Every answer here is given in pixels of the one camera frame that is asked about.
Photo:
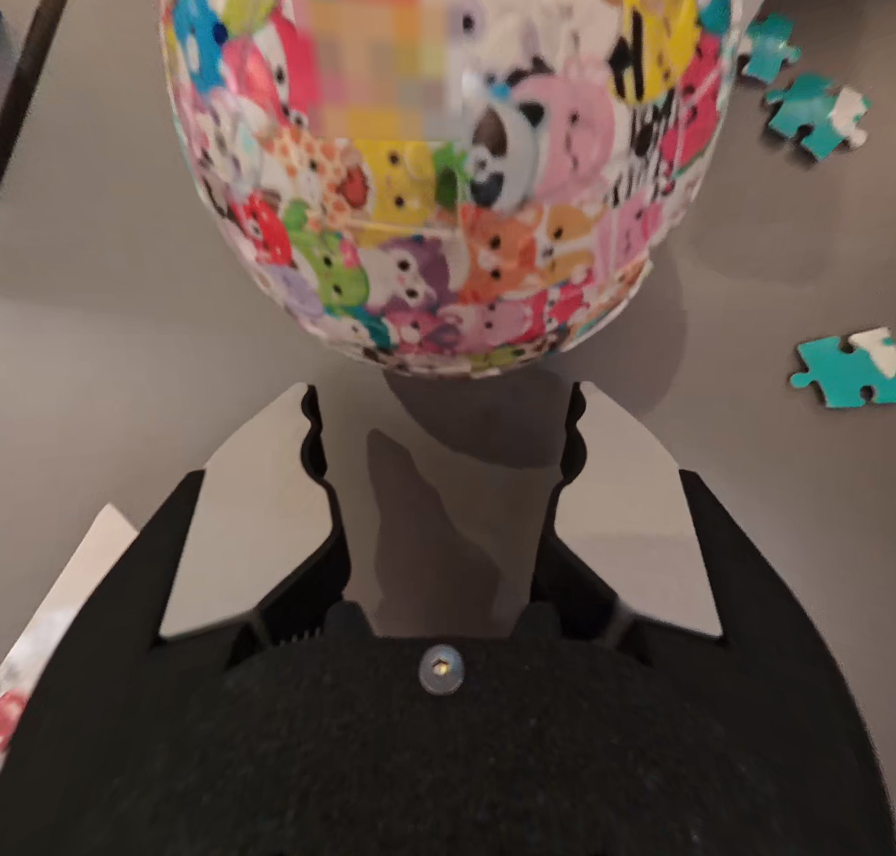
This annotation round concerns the colourful puzzle ball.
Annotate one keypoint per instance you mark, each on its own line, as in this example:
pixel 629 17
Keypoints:
pixel 490 254

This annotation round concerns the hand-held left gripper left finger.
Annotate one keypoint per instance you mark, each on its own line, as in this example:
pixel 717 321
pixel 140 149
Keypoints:
pixel 245 534

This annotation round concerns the paper instruction sheet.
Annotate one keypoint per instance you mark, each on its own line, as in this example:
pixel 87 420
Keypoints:
pixel 63 604

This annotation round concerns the teal puzzle piece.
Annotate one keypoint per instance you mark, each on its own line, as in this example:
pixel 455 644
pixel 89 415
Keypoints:
pixel 812 114
pixel 770 48
pixel 840 373

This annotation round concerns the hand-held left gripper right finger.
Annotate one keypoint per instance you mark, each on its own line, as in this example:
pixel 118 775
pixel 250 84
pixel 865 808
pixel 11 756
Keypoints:
pixel 630 534

